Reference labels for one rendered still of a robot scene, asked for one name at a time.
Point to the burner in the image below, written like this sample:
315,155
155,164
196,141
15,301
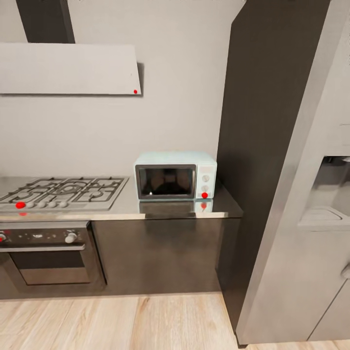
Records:
64,193

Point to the range hood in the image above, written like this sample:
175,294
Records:
52,63

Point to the fridge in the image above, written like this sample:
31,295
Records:
284,156

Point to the microwave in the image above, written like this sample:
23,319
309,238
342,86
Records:
162,175

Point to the oven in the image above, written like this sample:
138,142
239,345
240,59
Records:
51,256

